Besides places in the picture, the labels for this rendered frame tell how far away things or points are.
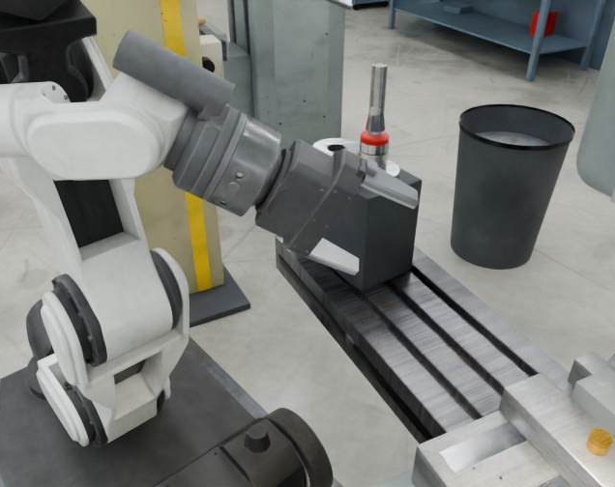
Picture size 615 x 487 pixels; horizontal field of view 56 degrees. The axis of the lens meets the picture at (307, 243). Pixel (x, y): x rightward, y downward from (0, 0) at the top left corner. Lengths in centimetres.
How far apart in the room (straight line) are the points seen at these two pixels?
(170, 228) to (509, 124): 161
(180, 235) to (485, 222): 130
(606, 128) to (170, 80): 36
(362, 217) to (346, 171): 43
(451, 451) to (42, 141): 53
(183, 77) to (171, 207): 178
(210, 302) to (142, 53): 200
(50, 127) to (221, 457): 84
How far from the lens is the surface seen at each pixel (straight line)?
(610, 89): 53
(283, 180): 52
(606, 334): 259
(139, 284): 85
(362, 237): 96
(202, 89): 50
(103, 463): 128
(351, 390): 211
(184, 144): 51
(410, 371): 89
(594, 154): 55
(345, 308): 98
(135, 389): 113
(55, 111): 51
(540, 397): 74
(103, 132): 50
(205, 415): 131
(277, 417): 126
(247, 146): 51
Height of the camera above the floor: 155
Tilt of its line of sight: 33 degrees down
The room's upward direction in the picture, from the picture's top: straight up
